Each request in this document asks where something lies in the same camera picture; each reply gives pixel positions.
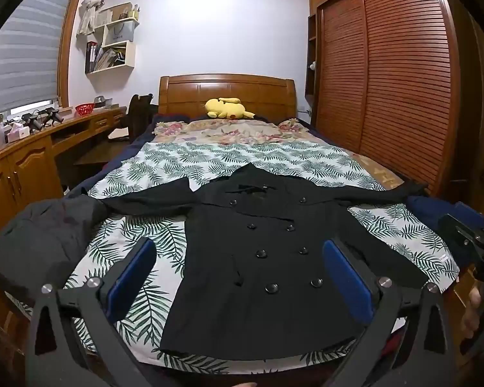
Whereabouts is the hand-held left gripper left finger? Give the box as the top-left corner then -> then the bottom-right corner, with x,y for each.
26,237 -> 158,387

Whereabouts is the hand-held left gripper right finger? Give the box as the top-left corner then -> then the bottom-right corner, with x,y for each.
322,239 -> 456,387

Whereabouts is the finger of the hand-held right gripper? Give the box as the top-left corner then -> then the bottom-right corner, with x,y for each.
452,202 -> 484,226
439,213 -> 484,259

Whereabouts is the black buttoned coat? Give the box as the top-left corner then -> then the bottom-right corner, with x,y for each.
99,163 -> 428,361

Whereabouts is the person's right hand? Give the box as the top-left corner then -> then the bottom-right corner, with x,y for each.
460,286 -> 484,341

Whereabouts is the navy blue cloth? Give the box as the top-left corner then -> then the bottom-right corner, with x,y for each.
407,195 -> 474,269

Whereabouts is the leaf print bedsheet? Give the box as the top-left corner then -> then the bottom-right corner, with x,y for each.
62,141 -> 460,375

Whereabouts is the dark grey garment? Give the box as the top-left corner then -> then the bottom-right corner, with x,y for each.
0,199 -> 109,307

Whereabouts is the wooden desk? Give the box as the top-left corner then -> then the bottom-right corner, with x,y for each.
0,105 -> 130,236

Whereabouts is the dark wooden chair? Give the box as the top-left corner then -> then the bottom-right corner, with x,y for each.
107,94 -> 159,143

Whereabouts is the wooden louvered wardrobe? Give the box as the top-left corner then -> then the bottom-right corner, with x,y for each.
306,0 -> 472,206

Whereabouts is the floral quilt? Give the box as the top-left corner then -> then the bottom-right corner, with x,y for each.
151,118 -> 335,148

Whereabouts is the tissue box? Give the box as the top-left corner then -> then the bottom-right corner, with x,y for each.
6,126 -> 31,143

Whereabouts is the yellow plush toy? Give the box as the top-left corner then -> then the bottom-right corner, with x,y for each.
204,97 -> 256,120

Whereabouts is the wooden bed headboard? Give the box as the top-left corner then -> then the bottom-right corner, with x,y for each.
158,73 -> 298,124

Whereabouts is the row of books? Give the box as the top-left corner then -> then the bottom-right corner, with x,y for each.
86,41 -> 126,72

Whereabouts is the grey paper bag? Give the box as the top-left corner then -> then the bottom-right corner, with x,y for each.
105,20 -> 136,47

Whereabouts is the grey window blind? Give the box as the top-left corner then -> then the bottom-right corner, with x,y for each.
0,0 -> 77,114

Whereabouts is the cream tied curtain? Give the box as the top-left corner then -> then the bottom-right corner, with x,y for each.
76,0 -> 117,37

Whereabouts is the white wall shelf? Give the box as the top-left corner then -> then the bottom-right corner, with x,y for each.
85,2 -> 140,74

